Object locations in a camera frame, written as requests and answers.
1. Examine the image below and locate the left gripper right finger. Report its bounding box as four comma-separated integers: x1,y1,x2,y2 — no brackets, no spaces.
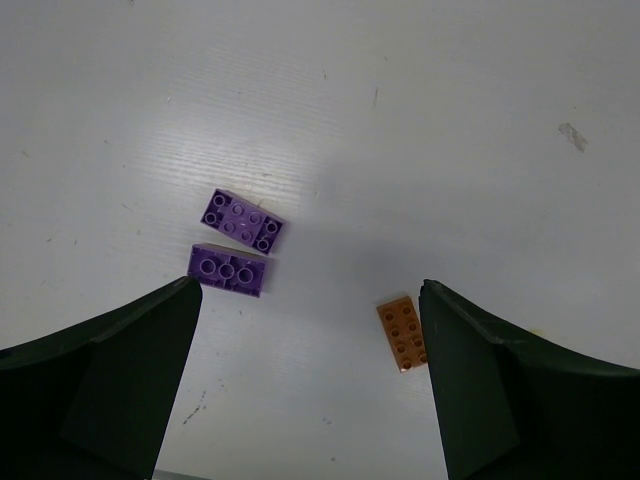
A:
419,280,639,479

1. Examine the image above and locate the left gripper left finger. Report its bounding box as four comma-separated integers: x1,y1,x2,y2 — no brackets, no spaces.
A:
1,277,202,479

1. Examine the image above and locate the orange lego brick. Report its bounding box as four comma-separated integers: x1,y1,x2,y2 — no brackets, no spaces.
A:
376,296,428,373

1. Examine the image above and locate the purple lego brick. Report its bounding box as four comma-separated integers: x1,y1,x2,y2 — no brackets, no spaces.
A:
187,243,268,298

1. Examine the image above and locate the purple lego brick studs up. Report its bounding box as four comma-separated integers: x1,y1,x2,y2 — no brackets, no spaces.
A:
201,189,285,256

